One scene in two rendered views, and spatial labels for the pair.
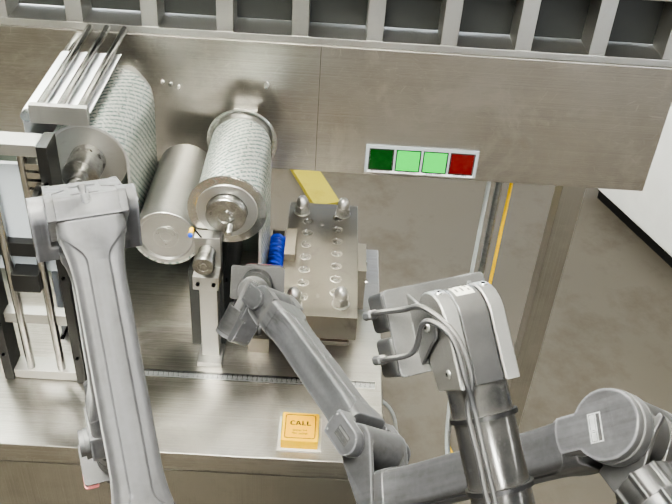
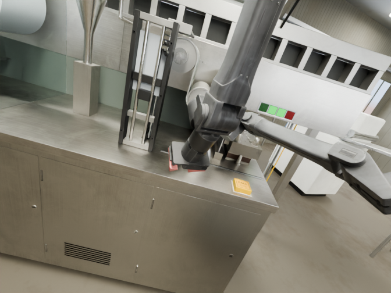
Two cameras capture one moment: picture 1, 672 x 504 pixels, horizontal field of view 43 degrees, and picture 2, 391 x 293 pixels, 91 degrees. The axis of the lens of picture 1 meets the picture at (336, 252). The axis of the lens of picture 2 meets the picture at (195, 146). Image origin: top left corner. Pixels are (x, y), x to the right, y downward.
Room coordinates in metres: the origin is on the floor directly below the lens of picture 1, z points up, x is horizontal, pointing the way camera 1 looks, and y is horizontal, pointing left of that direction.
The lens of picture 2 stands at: (0.36, 0.32, 1.35)
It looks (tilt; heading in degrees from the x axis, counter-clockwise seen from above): 24 degrees down; 357
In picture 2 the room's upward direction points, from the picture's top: 17 degrees clockwise
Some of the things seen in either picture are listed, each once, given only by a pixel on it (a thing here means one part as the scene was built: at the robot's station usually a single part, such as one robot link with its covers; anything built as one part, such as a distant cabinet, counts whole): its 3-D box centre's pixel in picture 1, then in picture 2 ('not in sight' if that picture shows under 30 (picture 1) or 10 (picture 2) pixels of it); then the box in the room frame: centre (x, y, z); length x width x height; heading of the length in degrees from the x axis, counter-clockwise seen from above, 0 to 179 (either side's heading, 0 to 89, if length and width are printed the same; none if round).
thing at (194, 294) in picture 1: (219, 259); not in sight; (1.46, 0.25, 1.00); 0.33 x 0.07 x 0.20; 1
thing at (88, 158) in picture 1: (84, 168); (180, 56); (1.27, 0.46, 1.34); 0.06 x 0.06 x 0.06; 1
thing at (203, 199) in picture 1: (234, 174); not in sight; (1.42, 0.21, 1.25); 0.26 x 0.12 x 0.12; 1
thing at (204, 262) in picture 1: (203, 263); not in sight; (1.22, 0.24, 1.18); 0.04 x 0.02 x 0.04; 91
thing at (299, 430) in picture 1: (300, 430); (241, 186); (1.07, 0.04, 0.91); 0.07 x 0.07 x 0.02; 1
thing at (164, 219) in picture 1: (177, 201); (200, 95); (1.42, 0.33, 1.18); 0.26 x 0.12 x 0.12; 1
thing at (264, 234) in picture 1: (264, 233); not in sight; (1.42, 0.15, 1.11); 0.23 x 0.01 x 0.18; 1
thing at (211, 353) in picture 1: (208, 302); not in sight; (1.26, 0.24, 1.05); 0.06 x 0.05 x 0.31; 1
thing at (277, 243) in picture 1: (274, 265); not in sight; (1.43, 0.13, 1.03); 0.21 x 0.04 x 0.03; 1
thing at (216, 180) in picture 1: (227, 209); not in sight; (1.30, 0.21, 1.25); 0.15 x 0.01 x 0.15; 91
